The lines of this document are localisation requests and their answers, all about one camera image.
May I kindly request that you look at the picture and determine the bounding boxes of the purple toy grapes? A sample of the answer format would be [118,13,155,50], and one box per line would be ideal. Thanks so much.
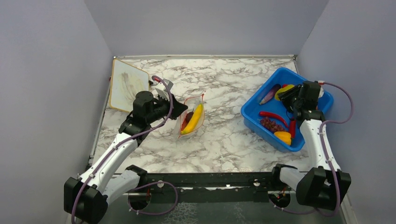
[260,117,286,133]

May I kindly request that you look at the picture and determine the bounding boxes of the red toy chili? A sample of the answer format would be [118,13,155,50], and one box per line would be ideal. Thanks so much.
[259,111,289,128]
[289,119,297,139]

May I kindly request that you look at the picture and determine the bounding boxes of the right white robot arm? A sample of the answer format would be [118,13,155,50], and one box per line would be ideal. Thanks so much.
[269,81,351,217]

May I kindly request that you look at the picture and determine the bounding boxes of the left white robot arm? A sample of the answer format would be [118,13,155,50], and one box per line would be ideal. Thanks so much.
[64,91,188,224]

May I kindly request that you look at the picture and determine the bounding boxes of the blue plastic bin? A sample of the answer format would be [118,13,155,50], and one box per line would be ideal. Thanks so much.
[240,67,321,152]

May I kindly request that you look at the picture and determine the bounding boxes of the purple toy eggplant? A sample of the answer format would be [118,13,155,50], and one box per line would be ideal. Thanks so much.
[259,84,281,105]

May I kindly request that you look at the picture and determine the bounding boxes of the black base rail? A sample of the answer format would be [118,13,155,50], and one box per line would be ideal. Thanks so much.
[126,165,291,209]

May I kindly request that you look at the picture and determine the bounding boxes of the yellow toy banana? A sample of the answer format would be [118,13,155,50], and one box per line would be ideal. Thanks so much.
[181,104,203,135]

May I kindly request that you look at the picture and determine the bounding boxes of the orange toy bell pepper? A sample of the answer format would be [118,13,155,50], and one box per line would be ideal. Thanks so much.
[274,131,292,146]

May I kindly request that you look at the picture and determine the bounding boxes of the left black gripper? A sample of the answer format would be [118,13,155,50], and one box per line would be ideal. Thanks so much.
[147,91,189,124]

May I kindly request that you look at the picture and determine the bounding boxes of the white board yellow rim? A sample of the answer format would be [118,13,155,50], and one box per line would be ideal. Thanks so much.
[109,59,149,112]

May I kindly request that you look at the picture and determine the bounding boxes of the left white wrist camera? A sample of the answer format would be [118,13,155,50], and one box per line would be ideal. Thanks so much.
[154,78,173,101]

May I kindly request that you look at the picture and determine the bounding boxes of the clear orange zip bag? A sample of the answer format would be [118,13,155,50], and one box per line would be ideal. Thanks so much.
[174,93,205,139]

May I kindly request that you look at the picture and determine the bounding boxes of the yellow toy star fruit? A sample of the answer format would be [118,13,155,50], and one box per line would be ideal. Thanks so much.
[274,84,294,101]

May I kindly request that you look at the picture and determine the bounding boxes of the brown toy plum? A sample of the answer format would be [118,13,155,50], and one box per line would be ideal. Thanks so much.
[181,112,194,131]

